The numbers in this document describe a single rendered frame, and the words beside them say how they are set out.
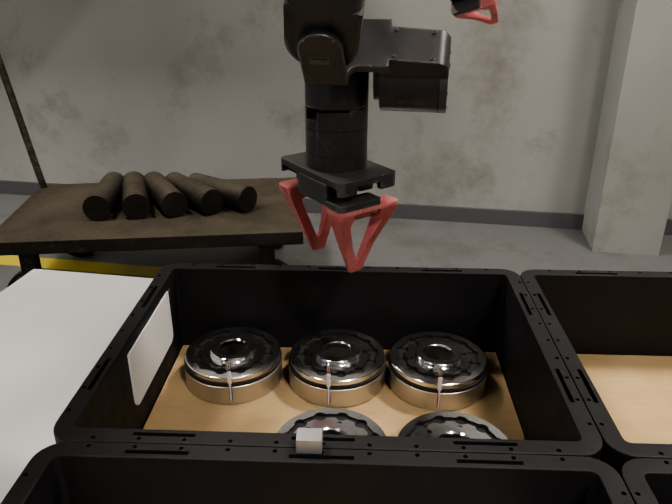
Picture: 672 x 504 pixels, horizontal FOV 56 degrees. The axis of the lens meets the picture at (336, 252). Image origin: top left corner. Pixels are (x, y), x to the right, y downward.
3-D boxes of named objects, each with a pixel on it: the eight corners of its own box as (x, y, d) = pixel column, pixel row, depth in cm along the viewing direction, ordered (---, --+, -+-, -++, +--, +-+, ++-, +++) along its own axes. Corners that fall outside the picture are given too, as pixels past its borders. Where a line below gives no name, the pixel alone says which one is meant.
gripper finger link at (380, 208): (352, 245, 67) (354, 159, 63) (396, 270, 62) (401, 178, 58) (297, 261, 63) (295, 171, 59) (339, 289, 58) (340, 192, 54)
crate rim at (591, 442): (49, 465, 46) (43, 439, 45) (166, 281, 74) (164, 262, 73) (605, 482, 45) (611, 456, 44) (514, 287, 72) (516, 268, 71)
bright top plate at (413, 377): (388, 385, 63) (388, 380, 63) (391, 333, 73) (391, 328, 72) (490, 392, 62) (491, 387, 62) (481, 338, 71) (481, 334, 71)
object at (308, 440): (295, 454, 44) (295, 440, 43) (297, 440, 45) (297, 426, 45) (321, 454, 44) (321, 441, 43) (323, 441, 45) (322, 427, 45)
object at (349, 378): (280, 380, 64) (279, 375, 64) (301, 329, 73) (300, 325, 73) (379, 390, 63) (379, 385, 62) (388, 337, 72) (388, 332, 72)
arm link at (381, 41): (310, -50, 50) (293, 34, 47) (458, -49, 48) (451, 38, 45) (328, 56, 61) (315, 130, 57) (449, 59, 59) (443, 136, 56)
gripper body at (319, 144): (333, 163, 66) (333, 91, 63) (397, 190, 58) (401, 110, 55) (279, 174, 62) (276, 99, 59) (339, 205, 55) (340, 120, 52)
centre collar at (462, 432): (428, 468, 52) (428, 462, 52) (424, 429, 57) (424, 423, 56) (488, 471, 52) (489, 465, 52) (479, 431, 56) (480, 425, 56)
